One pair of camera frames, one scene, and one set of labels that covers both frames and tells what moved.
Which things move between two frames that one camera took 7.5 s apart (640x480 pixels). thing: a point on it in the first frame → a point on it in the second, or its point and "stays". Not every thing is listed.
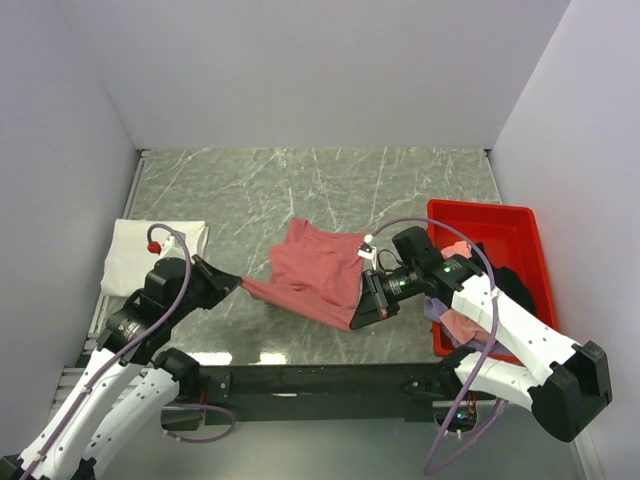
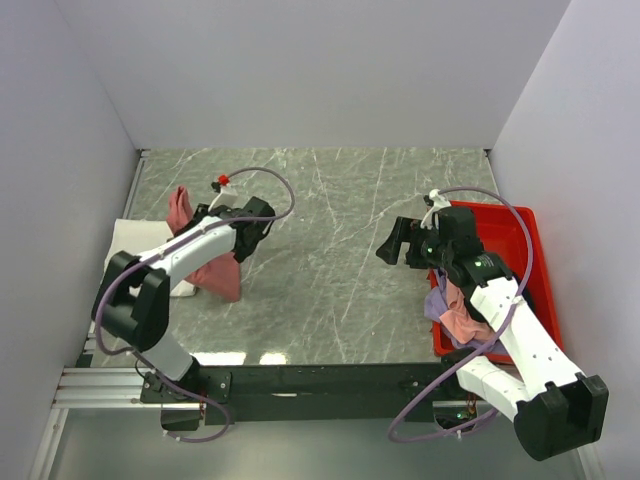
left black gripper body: [198, 296] → [202, 212]
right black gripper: [374, 302] → [406, 230]
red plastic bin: [511, 236] stays
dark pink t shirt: [316, 273] → [221, 280]
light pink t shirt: [453, 322] stays
